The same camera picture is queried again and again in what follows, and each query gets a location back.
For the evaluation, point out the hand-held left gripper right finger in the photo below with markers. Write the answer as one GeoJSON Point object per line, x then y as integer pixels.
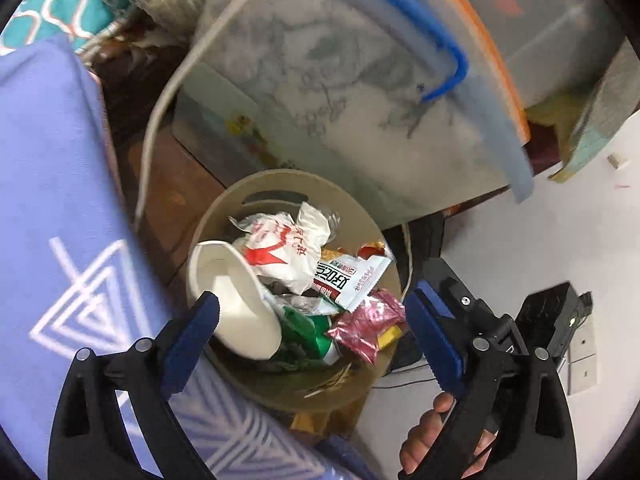
{"type": "Point", "coordinates": [435, 340]}

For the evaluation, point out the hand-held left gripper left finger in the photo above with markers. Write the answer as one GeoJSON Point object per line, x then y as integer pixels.
{"type": "Point", "coordinates": [192, 340]}

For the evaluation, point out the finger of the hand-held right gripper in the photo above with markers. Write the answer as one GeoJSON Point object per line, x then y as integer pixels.
{"type": "Point", "coordinates": [465, 301]}

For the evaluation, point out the pink foil wrapper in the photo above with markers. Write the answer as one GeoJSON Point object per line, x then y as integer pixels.
{"type": "Point", "coordinates": [365, 327]}

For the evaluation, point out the tan round bin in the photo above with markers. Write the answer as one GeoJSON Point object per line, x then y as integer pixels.
{"type": "Point", "coordinates": [220, 210]}

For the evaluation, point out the person's right hand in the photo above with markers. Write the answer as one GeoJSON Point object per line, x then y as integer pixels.
{"type": "Point", "coordinates": [425, 440]}

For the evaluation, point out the yellow wrapper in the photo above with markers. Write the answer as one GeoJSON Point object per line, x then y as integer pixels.
{"type": "Point", "coordinates": [392, 335]}

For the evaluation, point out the white paper cup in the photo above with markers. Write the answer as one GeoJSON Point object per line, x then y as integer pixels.
{"type": "Point", "coordinates": [240, 305]}

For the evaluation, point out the white packet with black print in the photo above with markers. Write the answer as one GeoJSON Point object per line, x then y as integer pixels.
{"type": "Point", "coordinates": [350, 280]}

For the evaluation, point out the red and gold wrapper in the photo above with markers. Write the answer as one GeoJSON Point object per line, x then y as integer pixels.
{"type": "Point", "coordinates": [372, 249]}

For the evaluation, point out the green and white packet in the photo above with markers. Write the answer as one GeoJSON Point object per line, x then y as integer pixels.
{"type": "Point", "coordinates": [305, 330]}

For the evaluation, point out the crumpled red and white wrapper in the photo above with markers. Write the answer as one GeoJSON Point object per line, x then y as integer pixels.
{"type": "Point", "coordinates": [285, 250]}

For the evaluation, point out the small white block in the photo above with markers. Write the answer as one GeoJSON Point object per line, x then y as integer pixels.
{"type": "Point", "coordinates": [617, 161]}

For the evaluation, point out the pale green patterned sheet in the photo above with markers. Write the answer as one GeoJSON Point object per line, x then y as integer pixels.
{"type": "Point", "coordinates": [600, 125]}

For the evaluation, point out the blue printed bed sheet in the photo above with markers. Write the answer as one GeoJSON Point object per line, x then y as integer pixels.
{"type": "Point", "coordinates": [60, 185]}

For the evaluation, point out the clear storage container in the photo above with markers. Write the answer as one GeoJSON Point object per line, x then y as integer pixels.
{"type": "Point", "coordinates": [545, 25]}

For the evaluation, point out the teal patterned cushion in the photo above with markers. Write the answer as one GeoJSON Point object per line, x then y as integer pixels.
{"type": "Point", "coordinates": [55, 5]}

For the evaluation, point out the white wall socket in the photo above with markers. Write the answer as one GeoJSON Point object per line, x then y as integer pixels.
{"type": "Point", "coordinates": [582, 360]}

